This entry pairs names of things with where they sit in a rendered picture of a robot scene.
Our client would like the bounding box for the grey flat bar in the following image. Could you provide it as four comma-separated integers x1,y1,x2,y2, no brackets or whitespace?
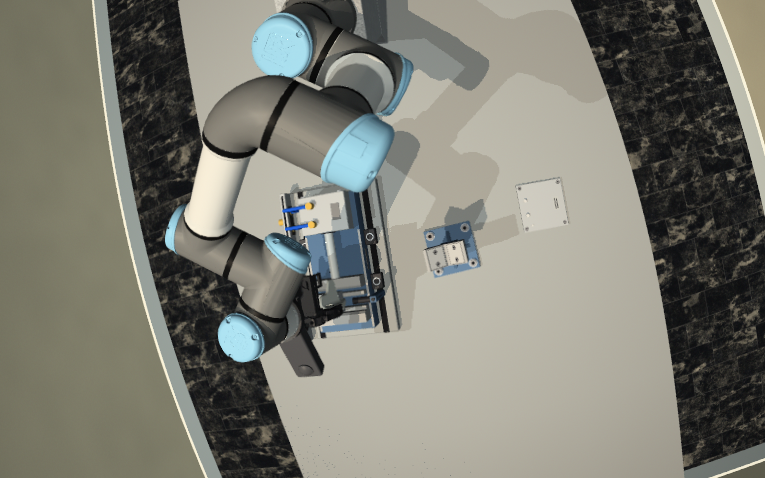
345,304,369,312

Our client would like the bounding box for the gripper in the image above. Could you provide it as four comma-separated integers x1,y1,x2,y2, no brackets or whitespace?
284,273,346,342

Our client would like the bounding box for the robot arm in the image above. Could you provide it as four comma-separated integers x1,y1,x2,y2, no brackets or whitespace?
165,0,414,377

